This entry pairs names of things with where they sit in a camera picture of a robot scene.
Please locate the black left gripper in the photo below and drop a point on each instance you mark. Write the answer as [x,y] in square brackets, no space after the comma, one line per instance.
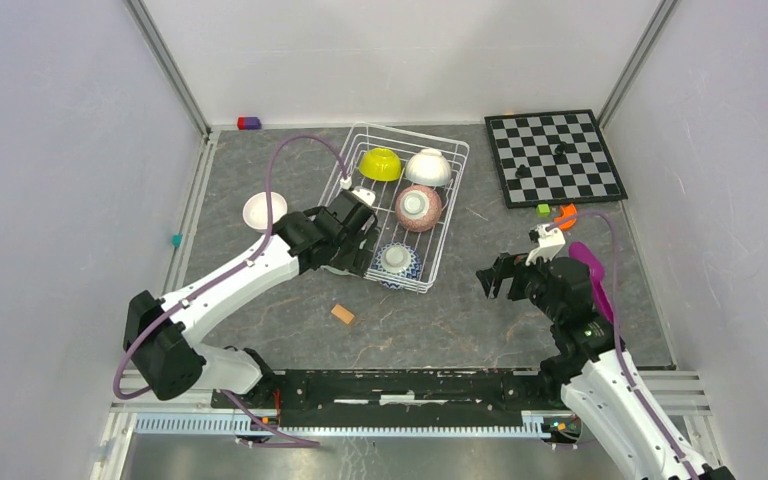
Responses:
[360,257]

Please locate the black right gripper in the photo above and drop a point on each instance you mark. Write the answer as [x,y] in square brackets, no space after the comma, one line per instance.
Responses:
[508,265]

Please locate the yellow bowl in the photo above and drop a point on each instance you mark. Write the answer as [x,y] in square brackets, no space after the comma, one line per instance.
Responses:
[380,164]

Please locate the plain white bowl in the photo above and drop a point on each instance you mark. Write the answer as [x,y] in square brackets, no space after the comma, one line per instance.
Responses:
[255,210]

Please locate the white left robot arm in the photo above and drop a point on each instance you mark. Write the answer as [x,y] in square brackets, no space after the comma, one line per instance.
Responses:
[164,335]

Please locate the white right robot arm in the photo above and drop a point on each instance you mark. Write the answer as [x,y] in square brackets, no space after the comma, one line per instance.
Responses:
[593,375]

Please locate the blue white patterned bowl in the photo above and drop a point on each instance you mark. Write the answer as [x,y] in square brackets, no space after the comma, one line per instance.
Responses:
[397,259]

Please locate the red floral patterned bowl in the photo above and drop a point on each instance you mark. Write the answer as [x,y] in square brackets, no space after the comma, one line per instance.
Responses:
[418,208]

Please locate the tan wooden block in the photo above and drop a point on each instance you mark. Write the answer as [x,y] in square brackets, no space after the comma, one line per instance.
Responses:
[343,314]

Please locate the lime green cube block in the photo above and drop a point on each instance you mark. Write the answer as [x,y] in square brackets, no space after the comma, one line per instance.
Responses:
[543,210]

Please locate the orange curved plastic piece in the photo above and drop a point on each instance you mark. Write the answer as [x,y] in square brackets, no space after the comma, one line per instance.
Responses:
[566,218]

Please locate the white ribbed bowl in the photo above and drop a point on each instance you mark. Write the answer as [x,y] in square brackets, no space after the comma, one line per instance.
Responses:
[429,167]

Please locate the magenta plastic scoop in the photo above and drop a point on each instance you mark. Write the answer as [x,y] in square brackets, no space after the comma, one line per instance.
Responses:
[580,252]

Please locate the black chess piece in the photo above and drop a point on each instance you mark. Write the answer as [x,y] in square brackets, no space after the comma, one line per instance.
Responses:
[561,149]
[523,171]

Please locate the black white chessboard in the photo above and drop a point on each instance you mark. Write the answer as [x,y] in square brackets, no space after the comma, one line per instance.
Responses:
[585,174]

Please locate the red purple block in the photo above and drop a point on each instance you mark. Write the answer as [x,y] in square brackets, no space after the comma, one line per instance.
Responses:
[246,123]

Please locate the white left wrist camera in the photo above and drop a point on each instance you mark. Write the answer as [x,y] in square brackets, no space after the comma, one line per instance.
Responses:
[366,195]

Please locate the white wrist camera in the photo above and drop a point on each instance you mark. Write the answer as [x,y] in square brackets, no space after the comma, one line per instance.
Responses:
[366,195]
[549,241]

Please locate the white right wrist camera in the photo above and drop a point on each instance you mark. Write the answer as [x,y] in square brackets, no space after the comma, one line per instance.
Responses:
[549,241]

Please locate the white wire dish rack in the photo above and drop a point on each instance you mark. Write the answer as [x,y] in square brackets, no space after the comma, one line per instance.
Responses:
[429,245]

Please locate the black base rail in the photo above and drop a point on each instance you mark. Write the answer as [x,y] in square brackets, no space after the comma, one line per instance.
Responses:
[421,398]

